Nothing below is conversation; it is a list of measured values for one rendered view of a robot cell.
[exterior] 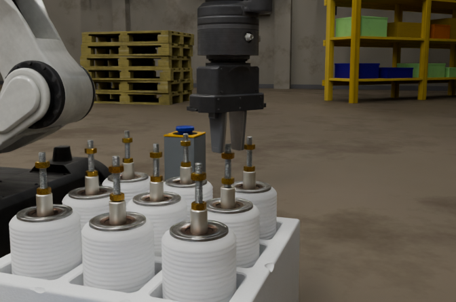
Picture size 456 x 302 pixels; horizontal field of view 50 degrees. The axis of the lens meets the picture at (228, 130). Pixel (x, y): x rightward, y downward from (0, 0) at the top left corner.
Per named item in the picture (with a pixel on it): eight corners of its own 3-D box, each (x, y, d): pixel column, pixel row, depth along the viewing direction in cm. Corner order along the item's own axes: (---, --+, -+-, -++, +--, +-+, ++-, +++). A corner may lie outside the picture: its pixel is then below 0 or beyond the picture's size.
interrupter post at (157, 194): (152, 199, 79) (151, 178, 79) (166, 199, 79) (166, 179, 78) (146, 203, 77) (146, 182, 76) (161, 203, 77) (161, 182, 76)
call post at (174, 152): (165, 275, 109) (162, 136, 104) (178, 263, 115) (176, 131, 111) (195, 280, 106) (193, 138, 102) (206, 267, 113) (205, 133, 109)
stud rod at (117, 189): (113, 212, 66) (111, 157, 65) (113, 210, 67) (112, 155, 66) (121, 212, 66) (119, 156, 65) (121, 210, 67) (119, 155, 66)
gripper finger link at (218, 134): (213, 151, 73) (213, 108, 73) (226, 153, 71) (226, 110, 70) (204, 151, 72) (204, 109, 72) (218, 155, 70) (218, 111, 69)
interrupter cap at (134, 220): (81, 233, 63) (81, 228, 63) (98, 215, 71) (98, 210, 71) (140, 233, 63) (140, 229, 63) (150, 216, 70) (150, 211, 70)
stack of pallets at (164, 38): (79, 103, 588) (76, 32, 577) (114, 98, 666) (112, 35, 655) (169, 105, 554) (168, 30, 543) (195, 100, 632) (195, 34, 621)
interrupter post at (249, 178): (252, 191, 84) (252, 172, 83) (239, 190, 85) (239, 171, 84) (258, 189, 86) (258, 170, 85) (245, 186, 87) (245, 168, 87)
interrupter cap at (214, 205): (226, 219, 69) (225, 214, 69) (192, 208, 75) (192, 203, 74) (263, 208, 74) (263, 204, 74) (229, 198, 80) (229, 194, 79)
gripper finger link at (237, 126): (242, 151, 73) (242, 109, 72) (229, 148, 75) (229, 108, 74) (250, 150, 74) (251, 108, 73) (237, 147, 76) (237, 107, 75)
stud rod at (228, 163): (223, 193, 74) (222, 144, 73) (228, 192, 75) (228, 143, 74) (227, 195, 73) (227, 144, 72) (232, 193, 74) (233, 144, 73)
